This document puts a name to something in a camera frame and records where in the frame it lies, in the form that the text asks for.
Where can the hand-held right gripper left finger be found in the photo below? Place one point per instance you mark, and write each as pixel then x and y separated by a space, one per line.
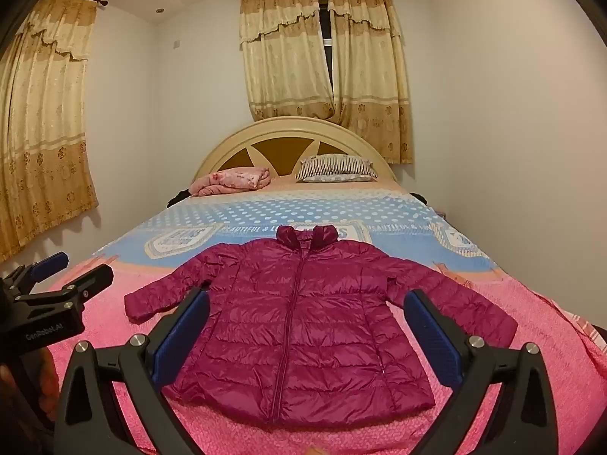
pixel 189 327

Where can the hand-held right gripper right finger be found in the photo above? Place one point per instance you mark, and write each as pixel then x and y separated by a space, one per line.
pixel 429 331

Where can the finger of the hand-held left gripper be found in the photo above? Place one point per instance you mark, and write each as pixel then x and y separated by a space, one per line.
pixel 90 280
pixel 50 265

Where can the magenta quilted down jacket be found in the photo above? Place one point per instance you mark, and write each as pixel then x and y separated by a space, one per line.
pixel 308 336

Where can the dark bedside object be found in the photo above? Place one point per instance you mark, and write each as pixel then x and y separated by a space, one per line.
pixel 181 195
pixel 418 197

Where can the wide beige patterned curtain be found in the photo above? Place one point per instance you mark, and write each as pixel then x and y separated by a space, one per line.
pixel 42 128

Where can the pink floral folded blanket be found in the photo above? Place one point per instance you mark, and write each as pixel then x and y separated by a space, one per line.
pixel 230 181

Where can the blue pink printed bed sheet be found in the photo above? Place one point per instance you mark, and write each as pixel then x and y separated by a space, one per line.
pixel 284 208

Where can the pale patterned pillow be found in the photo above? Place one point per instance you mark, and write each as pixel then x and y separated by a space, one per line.
pixel 332 178

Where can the striped pillow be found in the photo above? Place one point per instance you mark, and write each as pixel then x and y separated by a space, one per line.
pixel 336 165

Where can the cream wooden bed headboard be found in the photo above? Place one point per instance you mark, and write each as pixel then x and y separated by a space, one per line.
pixel 284 128

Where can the dark window pane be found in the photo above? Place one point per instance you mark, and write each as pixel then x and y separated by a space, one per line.
pixel 325 23

